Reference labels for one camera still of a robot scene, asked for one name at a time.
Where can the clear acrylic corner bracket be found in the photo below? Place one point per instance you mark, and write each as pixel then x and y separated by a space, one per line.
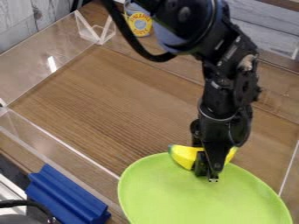
pixel 97 34

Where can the yellow toy banana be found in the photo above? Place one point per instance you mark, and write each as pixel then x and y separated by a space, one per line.
pixel 184 155

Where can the green plate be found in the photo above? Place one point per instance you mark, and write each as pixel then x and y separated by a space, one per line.
pixel 158 193

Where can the yellow labelled tin can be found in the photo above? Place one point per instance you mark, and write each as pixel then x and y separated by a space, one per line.
pixel 140 24

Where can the blue plastic block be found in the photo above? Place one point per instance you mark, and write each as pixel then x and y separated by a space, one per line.
pixel 70 203

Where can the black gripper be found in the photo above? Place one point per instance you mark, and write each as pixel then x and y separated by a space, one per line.
pixel 217 135

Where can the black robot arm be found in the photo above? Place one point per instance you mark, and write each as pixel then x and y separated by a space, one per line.
pixel 194 27

